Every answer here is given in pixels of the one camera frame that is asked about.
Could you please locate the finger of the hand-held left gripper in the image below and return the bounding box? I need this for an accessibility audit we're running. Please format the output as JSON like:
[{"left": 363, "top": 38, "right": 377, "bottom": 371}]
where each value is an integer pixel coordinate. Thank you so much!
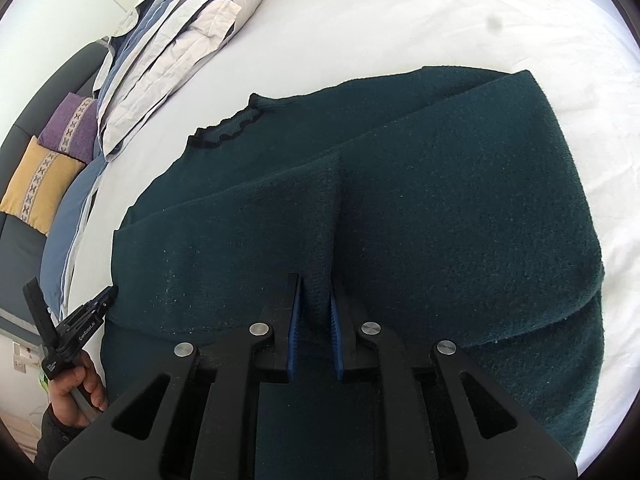
[
  {"left": 62, "top": 286, "right": 119, "bottom": 331},
  {"left": 22, "top": 277, "right": 57, "bottom": 348}
]

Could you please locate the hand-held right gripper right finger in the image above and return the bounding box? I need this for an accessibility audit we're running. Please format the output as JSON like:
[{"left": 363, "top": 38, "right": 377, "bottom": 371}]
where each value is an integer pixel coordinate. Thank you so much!
[{"left": 327, "top": 275, "right": 588, "bottom": 480}]

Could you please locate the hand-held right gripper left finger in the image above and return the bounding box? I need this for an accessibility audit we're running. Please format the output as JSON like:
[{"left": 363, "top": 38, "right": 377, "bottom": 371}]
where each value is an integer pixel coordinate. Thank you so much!
[{"left": 47, "top": 272, "right": 306, "bottom": 480}]

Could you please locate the dark green knit sweater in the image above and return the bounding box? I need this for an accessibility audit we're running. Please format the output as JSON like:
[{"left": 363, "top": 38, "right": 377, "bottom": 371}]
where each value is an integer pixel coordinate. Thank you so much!
[{"left": 102, "top": 65, "right": 606, "bottom": 480}]

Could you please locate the person's left forearm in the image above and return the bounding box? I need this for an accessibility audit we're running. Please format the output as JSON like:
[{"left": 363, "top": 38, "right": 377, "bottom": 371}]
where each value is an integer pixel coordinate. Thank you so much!
[{"left": 35, "top": 405, "right": 101, "bottom": 467}]

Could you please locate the person's left hand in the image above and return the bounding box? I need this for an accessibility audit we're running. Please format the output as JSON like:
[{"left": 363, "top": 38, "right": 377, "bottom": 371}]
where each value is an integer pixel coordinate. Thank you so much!
[{"left": 50, "top": 350, "right": 108, "bottom": 428}]

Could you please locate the dark grey sofa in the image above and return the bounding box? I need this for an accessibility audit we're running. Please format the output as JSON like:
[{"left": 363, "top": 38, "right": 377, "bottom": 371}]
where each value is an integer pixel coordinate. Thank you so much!
[{"left": 0, "top": 40, "right": 112, "bottom": 335}]

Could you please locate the blue pillow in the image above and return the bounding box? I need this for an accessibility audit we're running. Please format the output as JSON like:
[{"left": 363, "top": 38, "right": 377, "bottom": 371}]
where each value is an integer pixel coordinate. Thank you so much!
[{"left": 40, "top": 152, "right": 108, "bottom": 317}]

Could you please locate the yellow cushion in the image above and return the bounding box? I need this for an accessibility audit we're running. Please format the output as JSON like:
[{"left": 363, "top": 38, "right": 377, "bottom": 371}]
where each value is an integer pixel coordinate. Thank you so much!
[{"left": 0, "top": 136, "right": 86, "bottom": 236}]

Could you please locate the purple cushion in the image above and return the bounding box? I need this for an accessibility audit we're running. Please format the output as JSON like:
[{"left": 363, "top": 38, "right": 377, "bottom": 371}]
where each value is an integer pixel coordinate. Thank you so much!
[{"left": 39, "top": 92, "right": 98, "bottom": 163}]

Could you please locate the white bed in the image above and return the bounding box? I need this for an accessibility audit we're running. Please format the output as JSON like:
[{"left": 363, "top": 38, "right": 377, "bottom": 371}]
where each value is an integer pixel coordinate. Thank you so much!
[{"left": 62, "top": 0, "right": 638, "bottom": 476}]

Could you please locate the wall socket plate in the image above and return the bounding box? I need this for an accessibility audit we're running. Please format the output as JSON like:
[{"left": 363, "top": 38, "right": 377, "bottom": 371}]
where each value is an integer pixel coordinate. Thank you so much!
[{"left": 12, "top": 342, "right": 42, "bottom": 374}]

